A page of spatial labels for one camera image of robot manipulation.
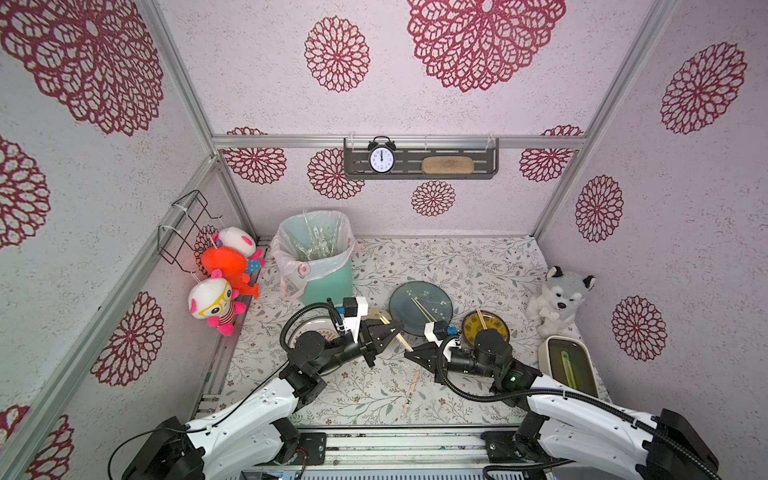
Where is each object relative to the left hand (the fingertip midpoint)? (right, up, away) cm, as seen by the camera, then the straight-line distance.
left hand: (402, 326), depth 65 cm
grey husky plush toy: (+44, +2, +19) cm, 48 cm away
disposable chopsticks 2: (+9, -1, +33) cm, 34 cm away
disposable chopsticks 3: (+28, -4, +32) cm, 42 cm away
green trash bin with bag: (-26, +17, +27) cm, 41 cm away
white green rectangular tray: (+48, -13, +18) cm, 53 cm away
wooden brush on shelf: (+15, +44, +25) cm, 53 cm away
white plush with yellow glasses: (-50, +4, +14) cm, 52 cm away
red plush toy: (-51, +14, +26) cm, 59 cm away
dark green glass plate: (+3, -1, +32) cm, 33 cm away
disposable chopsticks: (-1, -2, 0) cm, 2 cm away
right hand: (+1, -7, +4) cm, 8 cm away
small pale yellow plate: (-6, -2, +32) cm, 33 cm away
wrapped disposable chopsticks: (+4, -21, +19) cm, 28 cm away
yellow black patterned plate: (+25, -5, +31) cm, 40 cm away
